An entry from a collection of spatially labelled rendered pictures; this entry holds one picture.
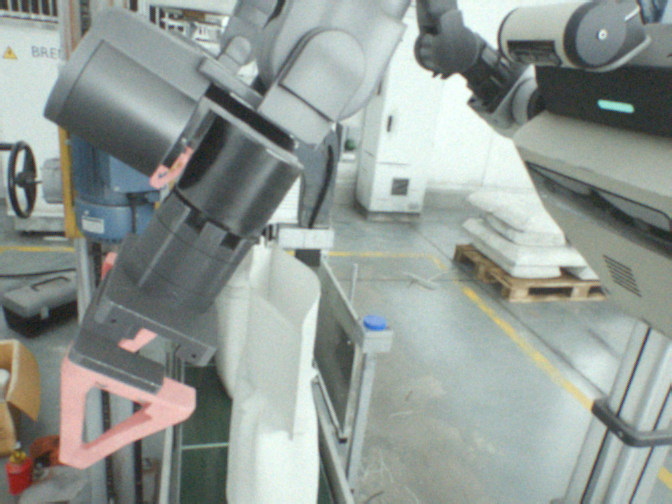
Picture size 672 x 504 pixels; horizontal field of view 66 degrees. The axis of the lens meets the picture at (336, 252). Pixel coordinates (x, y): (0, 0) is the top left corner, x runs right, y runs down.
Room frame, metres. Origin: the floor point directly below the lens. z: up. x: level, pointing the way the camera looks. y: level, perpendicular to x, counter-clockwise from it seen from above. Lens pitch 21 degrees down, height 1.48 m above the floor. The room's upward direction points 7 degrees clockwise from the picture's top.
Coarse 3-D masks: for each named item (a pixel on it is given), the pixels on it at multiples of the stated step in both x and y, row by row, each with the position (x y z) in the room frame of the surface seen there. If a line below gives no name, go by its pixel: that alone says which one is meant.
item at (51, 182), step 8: (48, 160) 1.16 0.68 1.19; (56, 160) 1.17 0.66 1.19; (40, 168) 1.14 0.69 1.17; (48, 168) 1.14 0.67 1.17; (56, 168) 1.14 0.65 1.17; (48, 176) 1.13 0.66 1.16; (56, 176) 1.13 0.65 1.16; (48, 184) 1.12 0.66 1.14; (56, 184) 1.13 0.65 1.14; (48, 192) 1.13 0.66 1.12; (56, 192) 1.13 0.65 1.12; (48, 200) 1.13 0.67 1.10; (56, 200) 1.13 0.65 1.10
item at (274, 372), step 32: (288, 256) 1.10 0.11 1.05; (256, 288) 1.04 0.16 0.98; (288, 288) 1.09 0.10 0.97; (256, 320) 0.88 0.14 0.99; (288, 320) 0.79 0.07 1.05; (256, 352) 0.87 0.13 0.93; (288, 352) 0.78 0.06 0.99; (256, 384) 0.86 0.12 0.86; (288, 384) 0.77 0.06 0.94; (256, 416) 0.82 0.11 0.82; (288, 416) 0.76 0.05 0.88; (256, 448) 0.77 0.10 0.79; (288, 448) 0.79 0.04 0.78; (256, 480) 0.77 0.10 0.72; (288, 480) 0.77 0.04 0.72
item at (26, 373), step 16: (0, 352) 1.80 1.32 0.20; (16, 352) 1.74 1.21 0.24; (0, 368) 1.79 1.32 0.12; (16, 368) 1.65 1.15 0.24; (32, 368) 1.75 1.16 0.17; (16, 384) 1.56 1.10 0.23; (32, 384) 1.65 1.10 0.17; (16, 400) 1.51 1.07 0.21; (32, 400) 1.57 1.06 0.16; (0, 416) 1.46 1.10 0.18; (16, 416) 1.56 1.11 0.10; (32, 416) 1.52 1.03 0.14; (0, 432) 1.44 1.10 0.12; (16, 432) 1.50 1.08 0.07; (0, 448) 1.44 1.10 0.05
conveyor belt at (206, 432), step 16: (192, 368) 1.58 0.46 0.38; (208, 368) 1.59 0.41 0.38; (192, 384) 1.49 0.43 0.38; (208, 384) 1.50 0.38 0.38; (208, 400) 1.42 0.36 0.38; (224, 400) 1.43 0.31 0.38; (192, 416) 1.33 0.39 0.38; (208, 416) 1.34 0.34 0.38; (224, 416) 1.35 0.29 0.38; (192, 432) 1.26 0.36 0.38; (208, 432) 1.27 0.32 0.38; (224, 432) 1.27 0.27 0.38; (192, 448) 1.19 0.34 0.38; (208, 448) 1.20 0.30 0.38; (224, 448) 1.21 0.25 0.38; (192, 464) 1.13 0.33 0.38; (208, 464) 1.14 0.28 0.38; (224, 464) 1.15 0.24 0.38; (320, 464) 1.19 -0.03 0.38; (192, 480) 1.08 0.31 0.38; (208, 480) 1.08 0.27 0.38; (224, 480) 1.09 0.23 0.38; (320, 480) 1.13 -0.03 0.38; (192, 496) 1.02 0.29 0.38; (208, 496) 1.03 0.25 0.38; (224, 496) 1.04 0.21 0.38; (320, 496) 1.07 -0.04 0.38
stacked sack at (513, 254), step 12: (492, 240) 3.67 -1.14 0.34; (504, 240) 3.60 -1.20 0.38; (492, 252) 3.63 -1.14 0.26; (504, 252) 3.49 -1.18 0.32; (516, 252) 3.40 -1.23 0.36; (528, 252) 3.41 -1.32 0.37; (540, 252) 3.44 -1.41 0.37; (552, 252) 3.47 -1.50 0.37; (564, 252) 3.50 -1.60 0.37; (576, 252) 3.54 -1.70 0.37; (516, 264) 3.35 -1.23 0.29; (528, 264) 3.37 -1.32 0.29; (540, 264) 3.41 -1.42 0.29; (552, 264) 3.44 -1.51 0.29; (564, 264) 3.46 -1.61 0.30; (576, 264) 3.50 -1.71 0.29
